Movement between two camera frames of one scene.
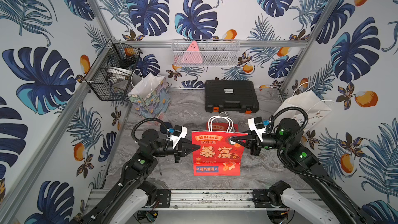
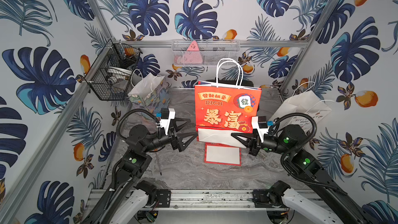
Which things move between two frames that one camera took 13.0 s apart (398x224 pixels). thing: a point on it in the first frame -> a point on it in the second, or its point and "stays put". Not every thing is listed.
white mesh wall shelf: [205, 52] stays put
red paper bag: [217, 155] -> [226, 105]
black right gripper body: [257, 147] stays put
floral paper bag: [150, 95] stays put
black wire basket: [110, 78] stays put
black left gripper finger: [188, 148] -> [183, 145]
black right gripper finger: [246, 141] stays put
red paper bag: [223, 126] -> [221, 154]
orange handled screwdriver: [160, 164] stays put
